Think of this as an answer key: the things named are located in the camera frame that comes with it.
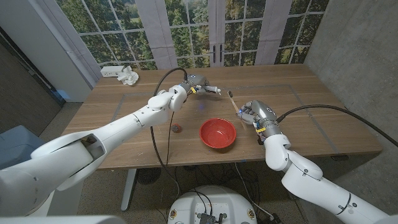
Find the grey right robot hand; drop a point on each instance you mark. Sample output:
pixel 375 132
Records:
pixel 261 110

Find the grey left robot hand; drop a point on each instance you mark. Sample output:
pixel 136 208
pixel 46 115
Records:
pixel 196 81

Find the white green toothpaste tube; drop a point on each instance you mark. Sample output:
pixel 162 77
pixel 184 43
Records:
pixel 214 89

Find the wooden toothbrush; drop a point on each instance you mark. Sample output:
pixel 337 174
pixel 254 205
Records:
pixel 233 102

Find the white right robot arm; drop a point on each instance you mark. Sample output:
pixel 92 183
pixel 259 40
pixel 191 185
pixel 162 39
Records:
pixel 311 183

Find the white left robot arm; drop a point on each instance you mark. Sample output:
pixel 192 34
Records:
pixel 118 127

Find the red bowl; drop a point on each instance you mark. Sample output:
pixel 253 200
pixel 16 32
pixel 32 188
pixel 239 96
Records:
pixel 217 133

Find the printed window backdrop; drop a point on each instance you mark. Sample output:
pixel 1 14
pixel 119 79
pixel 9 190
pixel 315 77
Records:
pixel 192 31

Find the crumpled white tissue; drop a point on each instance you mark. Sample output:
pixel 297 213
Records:
pixel 128 76

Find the white power strip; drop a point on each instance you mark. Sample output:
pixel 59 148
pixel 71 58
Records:
pixel 110 71

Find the white robot torso base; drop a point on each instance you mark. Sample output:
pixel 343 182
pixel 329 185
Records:
pixel 211 202

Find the round black floor fan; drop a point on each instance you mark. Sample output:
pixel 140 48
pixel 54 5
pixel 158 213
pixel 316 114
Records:
pixel 148 175

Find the white table leg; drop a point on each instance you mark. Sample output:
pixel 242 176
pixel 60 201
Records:
pixel 128 189

